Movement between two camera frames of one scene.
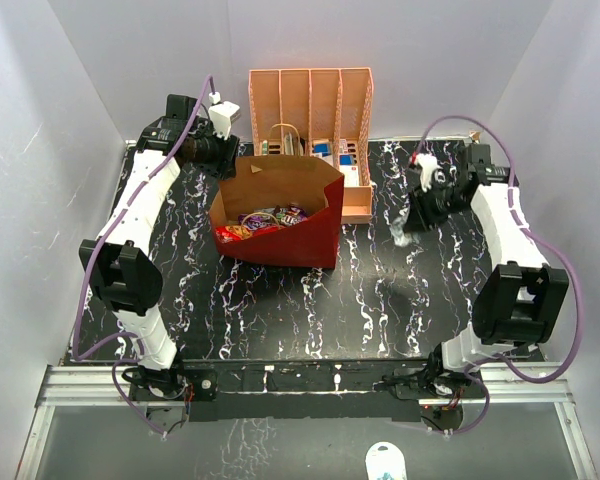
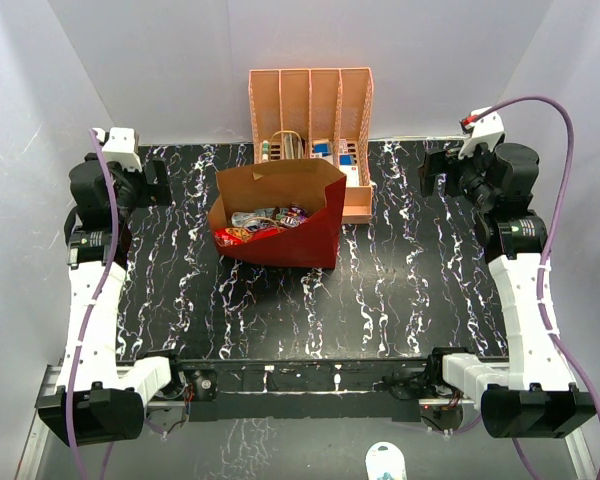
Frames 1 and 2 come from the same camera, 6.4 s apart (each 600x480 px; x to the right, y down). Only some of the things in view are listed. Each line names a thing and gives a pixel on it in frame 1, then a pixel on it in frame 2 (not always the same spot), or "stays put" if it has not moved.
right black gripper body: x=435 y=205 to x=469 y=173
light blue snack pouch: x=397 y=229 to x=256 y=219
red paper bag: x=282 y=209 stays put
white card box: x=349 y=168 stays put
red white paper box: x=321 y=150 stays put
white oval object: x=385 y=461 stays put
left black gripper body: x=213 y=153 to x=131 y=187
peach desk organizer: x=322 y=113 stays put
